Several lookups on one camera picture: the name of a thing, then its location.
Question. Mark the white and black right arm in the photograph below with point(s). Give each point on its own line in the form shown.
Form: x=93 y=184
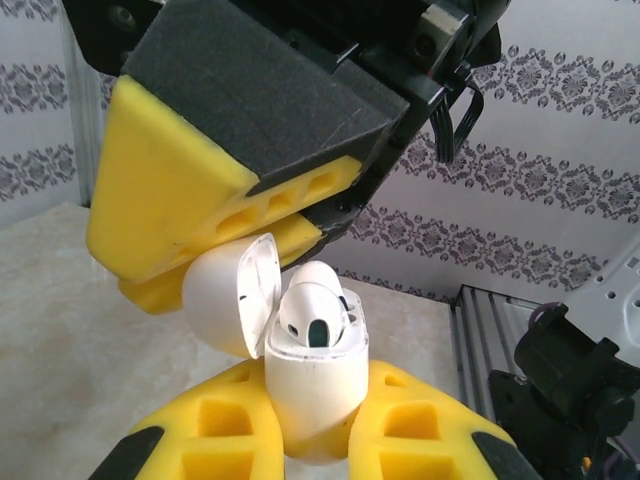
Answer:
x=550 y=360

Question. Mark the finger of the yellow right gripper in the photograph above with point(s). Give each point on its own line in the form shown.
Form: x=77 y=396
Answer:
x=165 y=190
x=150 y=295

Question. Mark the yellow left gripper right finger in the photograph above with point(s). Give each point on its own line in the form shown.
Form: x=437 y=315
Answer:
x=457 y=419

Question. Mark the earbuds charging case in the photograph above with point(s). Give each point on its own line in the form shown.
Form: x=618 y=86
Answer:
x=315 y=390

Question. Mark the wide grooved aluminium rail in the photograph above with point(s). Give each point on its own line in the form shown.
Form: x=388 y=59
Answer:
x=480 y=340

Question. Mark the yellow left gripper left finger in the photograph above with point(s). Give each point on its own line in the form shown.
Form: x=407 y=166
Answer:
x=167 y=420

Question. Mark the aluminium frame post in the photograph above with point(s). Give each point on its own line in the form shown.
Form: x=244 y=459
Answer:
x=80 y=125

